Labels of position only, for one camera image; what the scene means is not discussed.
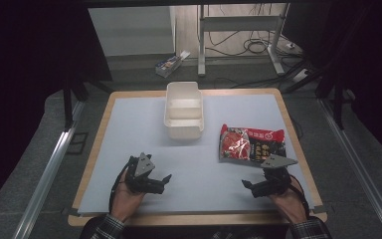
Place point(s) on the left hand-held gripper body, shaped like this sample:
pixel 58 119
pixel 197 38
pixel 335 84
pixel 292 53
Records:
pixel 141 166

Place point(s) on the grey metal desk frame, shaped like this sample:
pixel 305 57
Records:
pixel 238 23

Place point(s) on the white table mat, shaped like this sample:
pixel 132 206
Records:
pixel 195 166

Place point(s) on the black stand leg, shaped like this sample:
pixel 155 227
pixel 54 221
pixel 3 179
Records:
pixel 67 106
pixel 337 106

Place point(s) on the aluminium floor rail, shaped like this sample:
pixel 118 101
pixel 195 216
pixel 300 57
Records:
pixel 46 172
pixel 358 166

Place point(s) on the white power strip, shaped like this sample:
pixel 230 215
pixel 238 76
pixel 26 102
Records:
pixel 300 75

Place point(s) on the wooden table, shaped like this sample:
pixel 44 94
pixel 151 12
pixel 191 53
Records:
pixel 185 219

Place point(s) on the white wall panel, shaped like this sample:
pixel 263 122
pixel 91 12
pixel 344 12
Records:
pixel 131 30

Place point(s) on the white plastic container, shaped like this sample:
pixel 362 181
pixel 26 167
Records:
pixel 183 111

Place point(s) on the small printed carton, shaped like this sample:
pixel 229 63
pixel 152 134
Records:
pixel 171 63

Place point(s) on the black curtain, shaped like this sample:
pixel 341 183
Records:
pixel 30 83
pixel 361 66

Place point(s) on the red snack packet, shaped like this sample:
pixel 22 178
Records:
pixel 250 142

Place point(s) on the person's right hand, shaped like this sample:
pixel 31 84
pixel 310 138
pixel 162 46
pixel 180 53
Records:
pixel 288 204

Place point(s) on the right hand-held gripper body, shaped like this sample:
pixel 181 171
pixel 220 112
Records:
pixel 277 172

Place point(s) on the person's left hand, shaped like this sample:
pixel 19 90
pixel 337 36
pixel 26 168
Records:
pixel 126 199

